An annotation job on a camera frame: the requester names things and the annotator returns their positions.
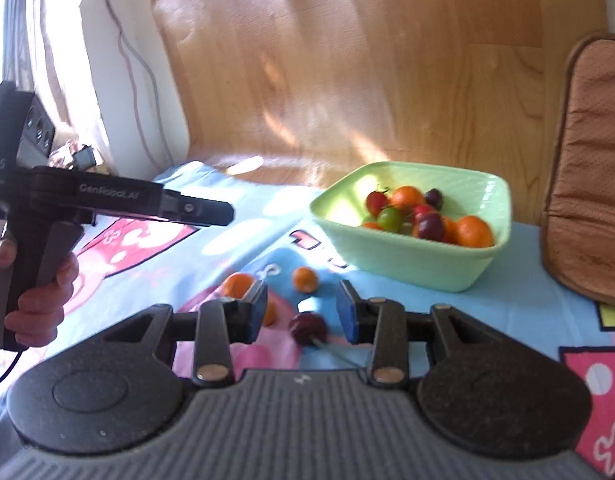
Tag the dark red cherry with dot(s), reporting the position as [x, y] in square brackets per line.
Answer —
[310, 327]

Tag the green tomato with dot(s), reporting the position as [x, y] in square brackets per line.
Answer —
[390, 219]

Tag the large orange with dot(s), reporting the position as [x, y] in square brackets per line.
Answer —
[450, 230]

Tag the red tomato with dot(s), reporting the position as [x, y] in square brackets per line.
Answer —
[376, 201]
[422, 210]

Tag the white curtain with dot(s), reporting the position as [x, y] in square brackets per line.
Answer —
[62, 35]

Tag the small yellow tomato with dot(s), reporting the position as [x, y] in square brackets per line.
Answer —
[306, 280]

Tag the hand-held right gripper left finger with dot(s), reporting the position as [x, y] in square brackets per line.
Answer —
[257, 310]

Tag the brown seat cushion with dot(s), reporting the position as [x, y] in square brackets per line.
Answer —
[592, 185]

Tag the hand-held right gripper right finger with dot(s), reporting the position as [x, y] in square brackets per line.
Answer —
[348, 315]

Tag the dark purple tomato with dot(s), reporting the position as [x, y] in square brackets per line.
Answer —
[430, 226]

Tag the light green bowl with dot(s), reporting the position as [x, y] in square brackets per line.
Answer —
[412, 265]

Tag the wood grain panel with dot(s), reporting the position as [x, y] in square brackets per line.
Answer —
[387, 60]

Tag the person's left hand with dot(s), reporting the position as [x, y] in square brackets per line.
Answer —
[42, 310]

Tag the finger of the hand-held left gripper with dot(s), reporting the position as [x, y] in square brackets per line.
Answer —
[197, 210]

